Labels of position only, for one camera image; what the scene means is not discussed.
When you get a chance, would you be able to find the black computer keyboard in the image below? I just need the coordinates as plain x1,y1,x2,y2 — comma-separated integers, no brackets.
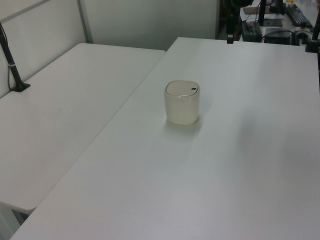
285,4,314,29

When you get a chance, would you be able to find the grey partition frame post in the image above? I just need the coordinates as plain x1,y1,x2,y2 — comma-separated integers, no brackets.
76,0,94,45

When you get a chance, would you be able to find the brown flat board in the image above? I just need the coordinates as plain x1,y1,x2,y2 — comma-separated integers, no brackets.
243,6,271,16

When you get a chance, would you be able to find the dark green black device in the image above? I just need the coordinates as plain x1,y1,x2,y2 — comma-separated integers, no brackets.
240,20,263,43

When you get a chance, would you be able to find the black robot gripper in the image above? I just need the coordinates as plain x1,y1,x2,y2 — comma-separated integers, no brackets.
223,0,254,45

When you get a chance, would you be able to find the black flat pad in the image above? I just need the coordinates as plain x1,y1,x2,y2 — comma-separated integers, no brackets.
262,18,284,27

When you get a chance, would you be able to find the black clamp mount post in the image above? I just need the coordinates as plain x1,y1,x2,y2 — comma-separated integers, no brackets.
304,13,320,54

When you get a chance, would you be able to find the black monitor stand pole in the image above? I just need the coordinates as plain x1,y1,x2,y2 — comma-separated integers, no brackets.
258,0,267,27

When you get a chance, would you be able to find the beige trash bin lid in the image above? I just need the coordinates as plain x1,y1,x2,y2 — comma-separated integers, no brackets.
165,80,201,97

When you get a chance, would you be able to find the black camera pole with clamp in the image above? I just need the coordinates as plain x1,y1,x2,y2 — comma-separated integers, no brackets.
0,21,31,92

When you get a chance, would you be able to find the black electronics box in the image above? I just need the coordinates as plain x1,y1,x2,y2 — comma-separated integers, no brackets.
262,27,294,46

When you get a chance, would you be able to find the beige plastic trash bin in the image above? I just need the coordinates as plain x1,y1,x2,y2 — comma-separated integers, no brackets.
163,79,201,126

